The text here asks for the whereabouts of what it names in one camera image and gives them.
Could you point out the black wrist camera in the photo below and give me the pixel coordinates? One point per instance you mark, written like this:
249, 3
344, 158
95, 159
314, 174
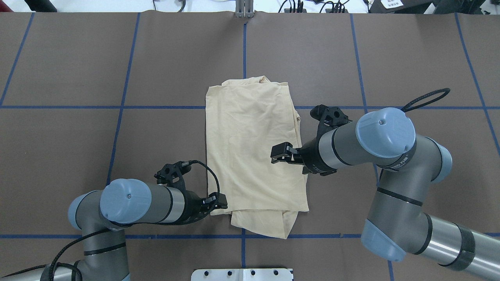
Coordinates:
329, 118
171, 175

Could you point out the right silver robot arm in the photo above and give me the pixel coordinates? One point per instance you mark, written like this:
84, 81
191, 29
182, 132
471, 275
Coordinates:
396, 224

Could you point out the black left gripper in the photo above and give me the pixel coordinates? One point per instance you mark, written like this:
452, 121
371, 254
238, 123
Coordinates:
192, 206

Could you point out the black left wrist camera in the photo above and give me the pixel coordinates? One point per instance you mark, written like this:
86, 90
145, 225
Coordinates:
171, 175

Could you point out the aluminium frame post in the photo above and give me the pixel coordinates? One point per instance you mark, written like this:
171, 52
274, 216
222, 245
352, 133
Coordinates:
244, 9

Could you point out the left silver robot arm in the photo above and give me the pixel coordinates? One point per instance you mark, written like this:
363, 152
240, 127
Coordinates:
103, 215

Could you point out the cream long-sleeve printed shirt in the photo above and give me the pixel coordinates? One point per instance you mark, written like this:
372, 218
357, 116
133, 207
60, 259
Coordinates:
245, 118

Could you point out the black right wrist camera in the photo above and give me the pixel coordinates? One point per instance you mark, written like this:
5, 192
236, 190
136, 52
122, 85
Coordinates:
329, 118

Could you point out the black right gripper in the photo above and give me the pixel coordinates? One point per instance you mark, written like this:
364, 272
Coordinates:
311, 157

